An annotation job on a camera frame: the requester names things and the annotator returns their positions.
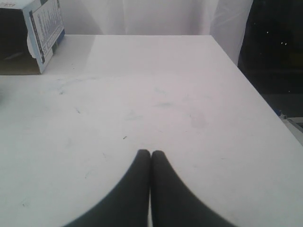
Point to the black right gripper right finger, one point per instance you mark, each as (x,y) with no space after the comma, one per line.
(173,204)

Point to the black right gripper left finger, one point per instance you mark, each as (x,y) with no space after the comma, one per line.
(127,204)

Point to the blue white cardboard box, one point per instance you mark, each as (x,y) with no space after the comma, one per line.
(30,32)

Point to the grey metal frame piece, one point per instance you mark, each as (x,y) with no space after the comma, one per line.
(297,122)

